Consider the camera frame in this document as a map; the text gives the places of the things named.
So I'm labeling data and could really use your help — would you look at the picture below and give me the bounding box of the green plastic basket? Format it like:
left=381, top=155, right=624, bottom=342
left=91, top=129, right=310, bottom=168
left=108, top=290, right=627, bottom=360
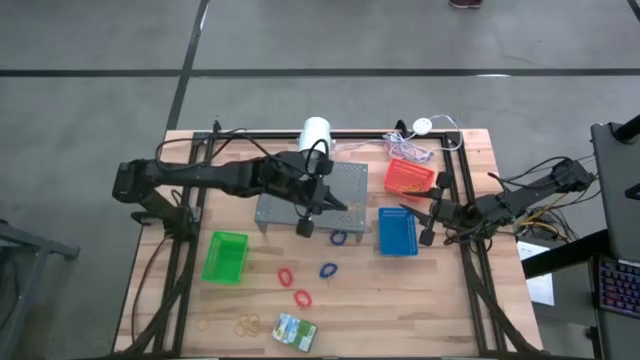
left=200, top=230, right=250, bottom=286

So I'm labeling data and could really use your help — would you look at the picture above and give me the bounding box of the brown cable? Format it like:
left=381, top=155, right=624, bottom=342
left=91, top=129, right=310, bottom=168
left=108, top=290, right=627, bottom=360
left=130, top=234, right=169, bottom=346

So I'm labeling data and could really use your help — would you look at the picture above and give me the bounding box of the red plastic basket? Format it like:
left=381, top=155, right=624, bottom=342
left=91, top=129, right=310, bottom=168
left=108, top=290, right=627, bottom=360
left=383, top=157, right=436, bottom=203

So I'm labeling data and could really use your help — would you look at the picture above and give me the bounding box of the white paper sheet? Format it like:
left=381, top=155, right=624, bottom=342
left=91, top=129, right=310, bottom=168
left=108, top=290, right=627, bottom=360
left=516, top=239, right=556, bottom=307

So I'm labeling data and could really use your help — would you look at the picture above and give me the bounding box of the blue plastic basket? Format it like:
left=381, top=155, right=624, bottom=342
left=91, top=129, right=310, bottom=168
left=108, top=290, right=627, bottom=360
left=377, top=207, right=420, bottom=257

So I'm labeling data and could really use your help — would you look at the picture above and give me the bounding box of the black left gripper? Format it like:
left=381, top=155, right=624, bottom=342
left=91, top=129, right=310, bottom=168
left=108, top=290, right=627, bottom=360
left=292, top=155, right=349, bottom=239

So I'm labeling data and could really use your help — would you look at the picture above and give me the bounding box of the black pole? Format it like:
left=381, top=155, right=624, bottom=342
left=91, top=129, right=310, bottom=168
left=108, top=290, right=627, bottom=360
left=613, top=113, right=640, bottom=145

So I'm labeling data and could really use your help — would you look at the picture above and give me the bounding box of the black desk board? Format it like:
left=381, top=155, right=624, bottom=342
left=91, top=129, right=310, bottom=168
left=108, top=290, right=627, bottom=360
left=522, top=228, right=612, bottom=280

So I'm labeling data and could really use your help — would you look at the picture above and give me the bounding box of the grey perforated metal shelf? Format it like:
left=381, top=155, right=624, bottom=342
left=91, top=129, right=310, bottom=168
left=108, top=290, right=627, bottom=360
left=254, top=160, right=370, bottom=245

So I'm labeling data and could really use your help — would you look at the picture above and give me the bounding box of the yellow and black cable bunch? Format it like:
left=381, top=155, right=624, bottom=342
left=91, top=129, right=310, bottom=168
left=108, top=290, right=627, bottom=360
left=514, top=189, right=601, bottom=241

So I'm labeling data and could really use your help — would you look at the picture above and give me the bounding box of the grey metal table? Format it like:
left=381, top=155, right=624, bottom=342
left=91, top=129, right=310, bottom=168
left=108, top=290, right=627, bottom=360
left=0, top=218, right=81, bottom=360

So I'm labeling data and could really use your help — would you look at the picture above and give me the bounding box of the white cable bundle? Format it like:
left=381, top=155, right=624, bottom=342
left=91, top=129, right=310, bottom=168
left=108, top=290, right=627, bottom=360
left=333, top=113, right=465, bottom=165

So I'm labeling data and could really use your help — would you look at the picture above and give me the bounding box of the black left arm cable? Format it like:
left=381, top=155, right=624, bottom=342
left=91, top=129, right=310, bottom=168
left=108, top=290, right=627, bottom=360
left=155, top=127, right=334, bottom=176

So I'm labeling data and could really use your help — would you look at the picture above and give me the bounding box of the large green crayon box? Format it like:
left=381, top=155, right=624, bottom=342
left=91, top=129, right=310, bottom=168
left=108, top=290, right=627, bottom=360
left=271, top=312, right=319, bottom=354

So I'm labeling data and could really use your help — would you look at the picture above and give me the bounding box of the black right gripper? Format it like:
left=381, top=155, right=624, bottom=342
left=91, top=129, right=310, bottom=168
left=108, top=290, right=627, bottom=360
left=398, top=171, right=479, bottom=247

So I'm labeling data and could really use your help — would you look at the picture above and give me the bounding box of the backlit keyboard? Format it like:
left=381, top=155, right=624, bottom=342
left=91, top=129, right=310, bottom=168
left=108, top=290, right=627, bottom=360
left=597, top=255, right=640, bottom=320

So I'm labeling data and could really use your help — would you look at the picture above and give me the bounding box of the black aluminium table frame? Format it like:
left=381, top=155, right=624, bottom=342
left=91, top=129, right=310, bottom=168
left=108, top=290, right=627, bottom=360
left=112, top=119, right=546, bottom=359

